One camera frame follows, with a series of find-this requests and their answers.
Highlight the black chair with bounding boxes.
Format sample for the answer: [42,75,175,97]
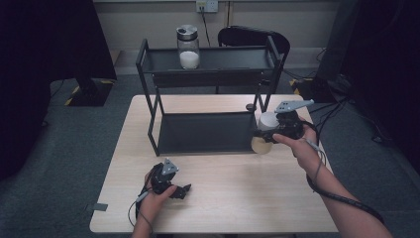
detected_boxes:
[215,25,292,95]

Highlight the glass jar with white lid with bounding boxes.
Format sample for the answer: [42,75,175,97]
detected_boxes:
[250,111,281,156]

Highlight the white wall socket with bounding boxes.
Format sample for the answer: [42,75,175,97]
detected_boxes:
[195,0,220,14]

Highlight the hand-held gripper cable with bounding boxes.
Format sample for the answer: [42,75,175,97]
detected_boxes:
[127,163,163,234]
[298,119,386,225]

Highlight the black floor cables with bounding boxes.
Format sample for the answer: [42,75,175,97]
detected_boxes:
[306,95,394,145]

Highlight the black wall socket cable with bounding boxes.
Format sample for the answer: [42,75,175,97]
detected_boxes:
[199,5,212,48]

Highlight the person's left hand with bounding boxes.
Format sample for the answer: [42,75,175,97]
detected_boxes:
[136,174,178,230]

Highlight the dark curtain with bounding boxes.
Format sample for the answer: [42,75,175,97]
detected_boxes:
[340,0,420,175]
[0,0,118,182]

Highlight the black metal shelf rack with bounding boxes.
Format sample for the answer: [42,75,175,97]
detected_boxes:
[135,35,285,158]

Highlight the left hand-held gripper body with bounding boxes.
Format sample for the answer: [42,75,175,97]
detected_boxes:
[146,158,180,195]

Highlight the glass jar with silver lid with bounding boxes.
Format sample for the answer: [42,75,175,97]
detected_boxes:
[175,24,201,70]

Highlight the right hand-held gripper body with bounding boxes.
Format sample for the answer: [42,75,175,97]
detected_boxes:
[273,99,316,140]

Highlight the person's right hand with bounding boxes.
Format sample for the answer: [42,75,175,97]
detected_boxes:
[271,115,324,174]

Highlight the left hand-held gripper cable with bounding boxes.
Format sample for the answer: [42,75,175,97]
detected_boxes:
[127,163,163,234]

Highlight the black stand with taped base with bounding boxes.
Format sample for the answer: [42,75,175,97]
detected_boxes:
[289,0,362,104]
[63,76,116,108]

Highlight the right hand-held gripper cable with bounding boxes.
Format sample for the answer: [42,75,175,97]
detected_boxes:
[298,119,386,225]

